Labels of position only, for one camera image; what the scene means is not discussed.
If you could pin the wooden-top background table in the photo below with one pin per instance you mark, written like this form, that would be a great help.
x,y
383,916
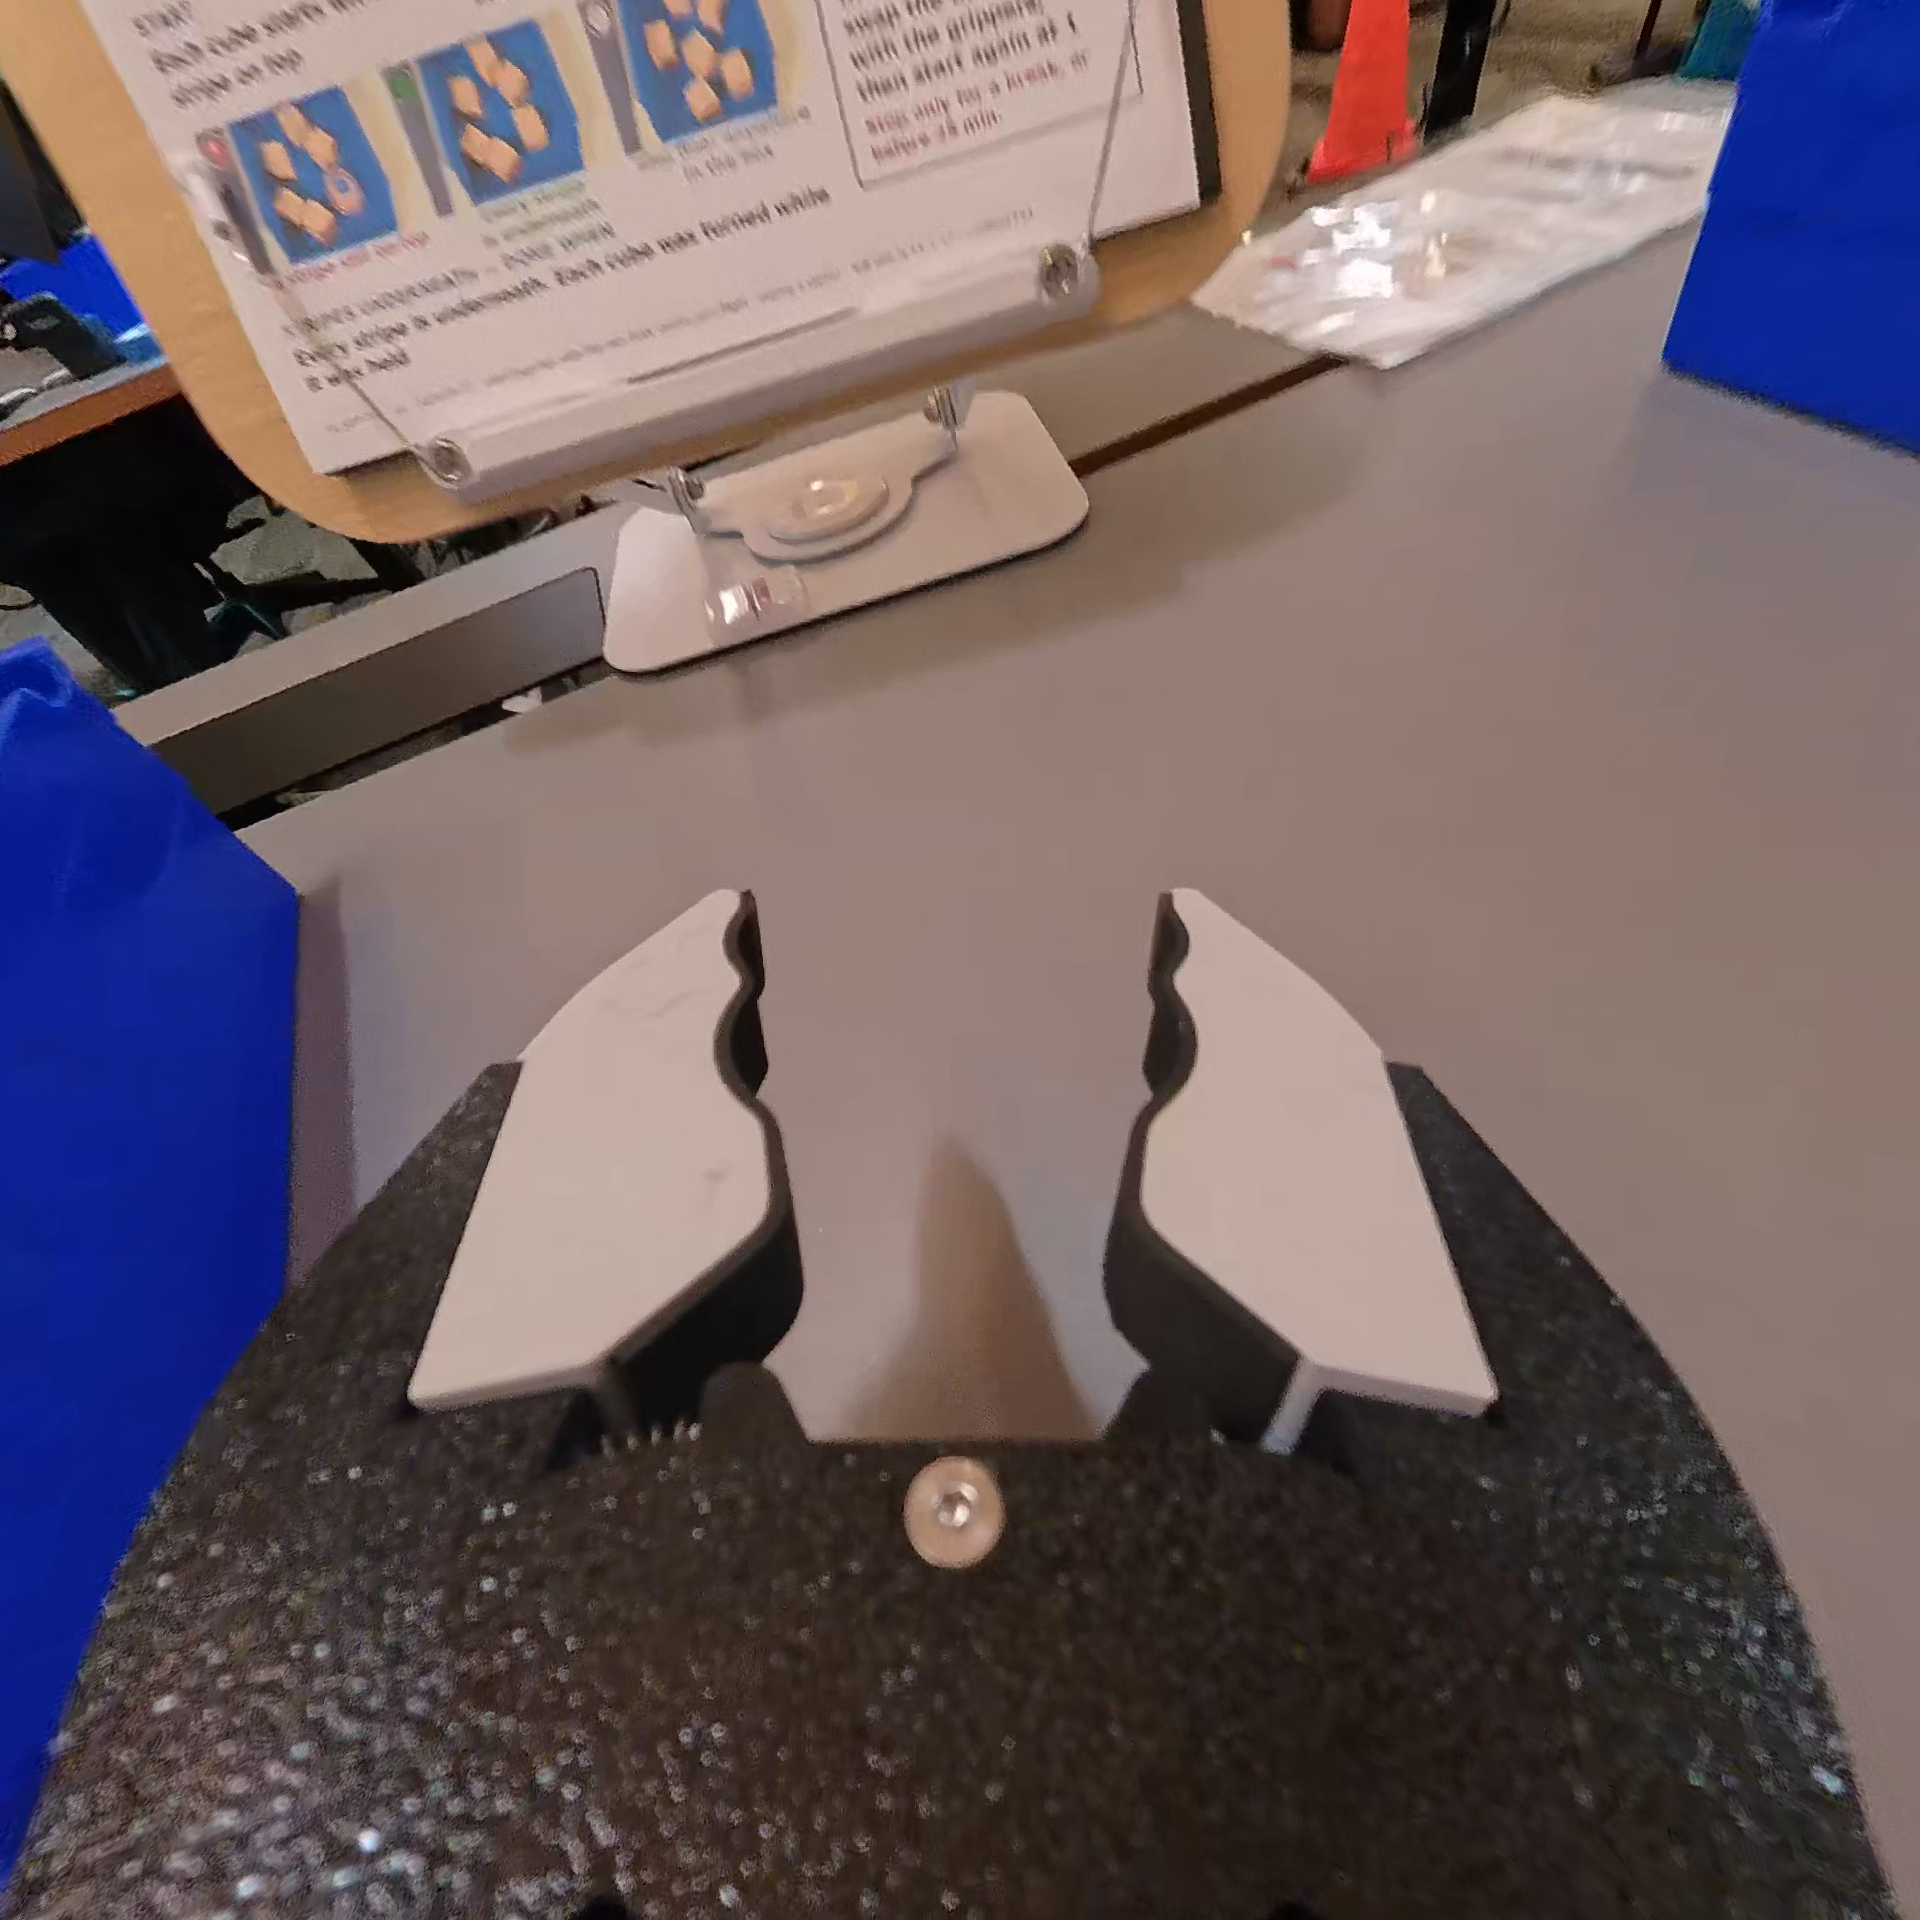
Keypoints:
x,y
77,412

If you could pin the printed instruction poster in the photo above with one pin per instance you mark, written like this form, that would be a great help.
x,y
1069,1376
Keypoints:
x,y
676,255

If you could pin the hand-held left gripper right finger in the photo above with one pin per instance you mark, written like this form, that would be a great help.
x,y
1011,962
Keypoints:
x,y
1307,1200

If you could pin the instruction board on stand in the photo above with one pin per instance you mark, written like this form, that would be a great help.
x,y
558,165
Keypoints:
x,y
990,495

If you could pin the blue plastic bin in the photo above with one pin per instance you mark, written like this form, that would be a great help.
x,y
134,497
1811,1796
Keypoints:
x,y
121,1125
1815,224
83,284

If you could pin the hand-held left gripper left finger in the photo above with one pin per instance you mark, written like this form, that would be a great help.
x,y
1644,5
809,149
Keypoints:
x,y
615,1200

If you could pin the small clear label packet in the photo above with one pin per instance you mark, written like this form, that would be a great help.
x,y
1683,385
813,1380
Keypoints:
x,y
755,603

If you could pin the laminated instruction sheet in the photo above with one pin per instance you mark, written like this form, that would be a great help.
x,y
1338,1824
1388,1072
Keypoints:
x,y
1471,224

